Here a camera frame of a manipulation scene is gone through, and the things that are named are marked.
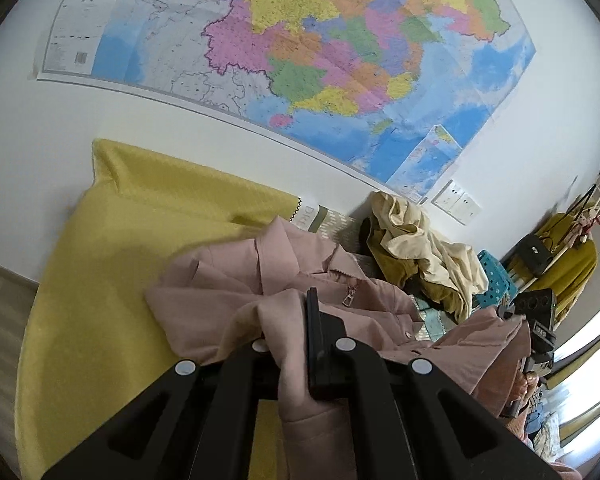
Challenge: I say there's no yellow cloth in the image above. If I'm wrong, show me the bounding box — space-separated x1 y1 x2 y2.
17 139 301 480

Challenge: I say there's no black clothes rack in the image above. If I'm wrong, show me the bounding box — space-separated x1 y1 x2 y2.
555 182 600 223

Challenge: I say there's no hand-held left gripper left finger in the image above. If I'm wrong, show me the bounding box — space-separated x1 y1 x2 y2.
40 337 282 480

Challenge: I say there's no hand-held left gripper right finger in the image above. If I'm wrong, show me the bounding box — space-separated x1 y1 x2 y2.
306 287 573 480

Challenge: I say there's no cream garment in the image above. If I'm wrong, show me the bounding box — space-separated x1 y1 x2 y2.
370 191 490 323

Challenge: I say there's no black handbag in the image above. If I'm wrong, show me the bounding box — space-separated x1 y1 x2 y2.
515 234 556 277

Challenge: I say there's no pink jacket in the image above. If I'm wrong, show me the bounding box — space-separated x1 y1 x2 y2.
145 215 581 480

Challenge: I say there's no person's right hand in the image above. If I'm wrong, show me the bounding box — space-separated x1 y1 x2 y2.
509 372 539 412

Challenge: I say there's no yellow hanging garment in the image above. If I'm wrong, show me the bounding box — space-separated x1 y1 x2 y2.
535 212 598 321

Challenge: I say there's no colourful wall map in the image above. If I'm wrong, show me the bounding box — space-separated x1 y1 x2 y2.
27 0 538 206

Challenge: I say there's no mustard brown garment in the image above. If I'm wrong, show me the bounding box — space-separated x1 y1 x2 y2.
367 230 463 313

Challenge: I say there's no white wall socket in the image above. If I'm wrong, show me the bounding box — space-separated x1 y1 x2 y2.
432 179 465 212
452 191 482 226

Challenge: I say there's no blue plastic basket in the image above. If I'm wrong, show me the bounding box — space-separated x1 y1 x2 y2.
477 250 518 311

